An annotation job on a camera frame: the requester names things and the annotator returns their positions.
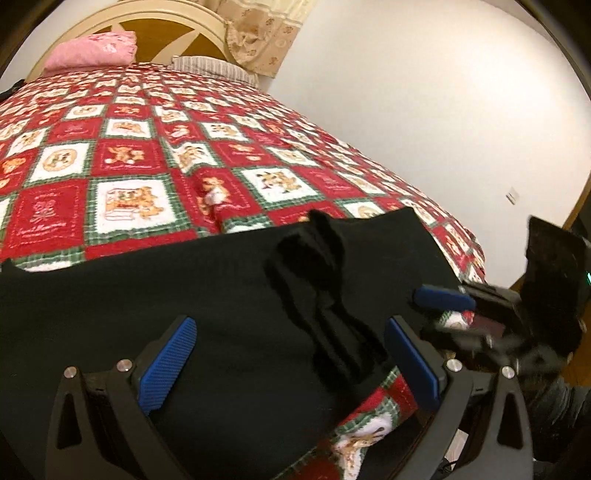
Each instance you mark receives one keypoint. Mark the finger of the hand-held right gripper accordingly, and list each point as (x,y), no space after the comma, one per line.
(475,340)
(443,299)

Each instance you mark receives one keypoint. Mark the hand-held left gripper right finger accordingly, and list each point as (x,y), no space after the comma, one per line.
(415,364)

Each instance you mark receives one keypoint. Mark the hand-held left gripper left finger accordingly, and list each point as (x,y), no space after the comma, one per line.
(166,364)

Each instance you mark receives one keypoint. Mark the black pants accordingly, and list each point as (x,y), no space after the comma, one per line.
(207,286)

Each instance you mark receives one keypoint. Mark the red checked bear-print blanket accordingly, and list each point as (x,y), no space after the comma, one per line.
(138,152)

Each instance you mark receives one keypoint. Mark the striped pillow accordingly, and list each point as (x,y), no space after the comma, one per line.
(212,68)

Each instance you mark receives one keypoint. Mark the dark patterned cloth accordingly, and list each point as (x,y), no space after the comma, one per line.
(9,90)

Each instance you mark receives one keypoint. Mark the beige floral curtain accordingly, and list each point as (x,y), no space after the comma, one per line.
(258,37)

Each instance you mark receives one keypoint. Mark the pink pillow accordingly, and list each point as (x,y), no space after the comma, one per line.
(92,50)

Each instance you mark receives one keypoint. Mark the cream and wood headboard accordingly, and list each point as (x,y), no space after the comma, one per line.
(161,41)

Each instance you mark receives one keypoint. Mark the white wall outlet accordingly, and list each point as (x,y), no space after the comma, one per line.
(512,195)

